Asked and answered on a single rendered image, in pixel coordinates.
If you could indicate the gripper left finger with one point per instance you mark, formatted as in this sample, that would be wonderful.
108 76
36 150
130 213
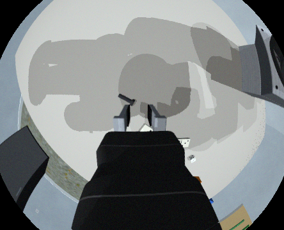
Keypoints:
121 122

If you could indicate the small white die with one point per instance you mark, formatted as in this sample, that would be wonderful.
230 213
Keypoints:
192 158

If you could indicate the dark grey bolt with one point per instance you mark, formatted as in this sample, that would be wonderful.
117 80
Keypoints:
127 99

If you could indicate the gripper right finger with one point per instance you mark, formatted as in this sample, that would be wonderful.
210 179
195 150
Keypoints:
157 122

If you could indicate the white domino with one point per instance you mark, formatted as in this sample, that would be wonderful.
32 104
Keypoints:
184 141
146 128

